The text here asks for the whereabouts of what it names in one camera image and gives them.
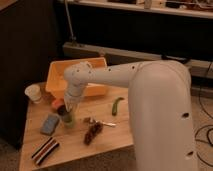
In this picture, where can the grey metal shelf rail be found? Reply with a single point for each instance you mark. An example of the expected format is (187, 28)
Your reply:
(76, 50)

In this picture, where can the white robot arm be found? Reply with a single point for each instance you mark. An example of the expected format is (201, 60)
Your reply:
(159, 102)

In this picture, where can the yellow plastic bin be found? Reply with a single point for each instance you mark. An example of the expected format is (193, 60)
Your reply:
(56, 84)

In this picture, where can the striped black red eraser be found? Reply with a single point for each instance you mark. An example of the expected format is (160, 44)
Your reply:
(44, 151)

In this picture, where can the metal spoon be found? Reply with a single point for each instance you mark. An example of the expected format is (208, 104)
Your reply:
(91, 120)

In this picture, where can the green plastic cup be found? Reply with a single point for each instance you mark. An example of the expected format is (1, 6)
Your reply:
(68, 120)

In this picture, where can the green pepper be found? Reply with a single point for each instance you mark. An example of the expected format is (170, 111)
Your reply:
(115, 106)

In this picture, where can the blue sponge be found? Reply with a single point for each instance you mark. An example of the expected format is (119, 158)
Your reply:
(49, 125)

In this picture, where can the white paper cup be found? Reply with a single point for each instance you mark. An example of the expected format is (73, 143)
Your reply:
(33, 92)

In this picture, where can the dark grey cup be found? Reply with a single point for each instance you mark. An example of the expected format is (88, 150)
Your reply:
(62, 111)

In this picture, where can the orange ball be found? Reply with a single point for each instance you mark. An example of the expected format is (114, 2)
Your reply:
(57, 103)

